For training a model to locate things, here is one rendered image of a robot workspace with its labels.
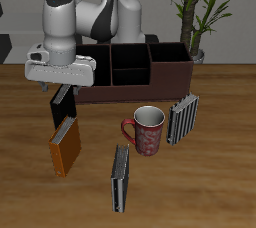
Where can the black and white striped book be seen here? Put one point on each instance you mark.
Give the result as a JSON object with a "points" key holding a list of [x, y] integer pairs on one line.
{"points": [[183, 120]]}

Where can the green pot plant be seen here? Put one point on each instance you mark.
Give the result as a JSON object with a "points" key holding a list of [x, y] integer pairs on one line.
{"points": [[188, 18]]}

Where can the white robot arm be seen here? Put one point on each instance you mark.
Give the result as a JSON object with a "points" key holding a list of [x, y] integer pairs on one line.
{"points": [[126, 15]]}

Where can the dark brown desk caddy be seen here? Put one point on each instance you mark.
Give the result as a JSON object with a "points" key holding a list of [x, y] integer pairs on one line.
{"points": [[166, 78]]}

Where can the dark grey book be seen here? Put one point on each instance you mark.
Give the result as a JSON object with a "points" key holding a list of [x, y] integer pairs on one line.
{"points": [[120, 178]]}

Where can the black background panel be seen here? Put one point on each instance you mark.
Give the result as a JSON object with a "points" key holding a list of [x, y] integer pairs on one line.
{"points": [[4, 48]]}

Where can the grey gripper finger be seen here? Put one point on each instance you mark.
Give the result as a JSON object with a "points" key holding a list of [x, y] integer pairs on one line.
{"points": [[76, 89], [44, 86]]}

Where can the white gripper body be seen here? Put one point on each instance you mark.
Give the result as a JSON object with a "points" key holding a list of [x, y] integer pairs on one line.
{"points": [[66, 73]]}

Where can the orange book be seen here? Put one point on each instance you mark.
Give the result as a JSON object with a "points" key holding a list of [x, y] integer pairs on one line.
{"points": [[68, 148]]}

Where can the red patterned mug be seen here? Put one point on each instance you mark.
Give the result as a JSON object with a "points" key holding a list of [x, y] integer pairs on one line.
{"points": [[150, 137]]}

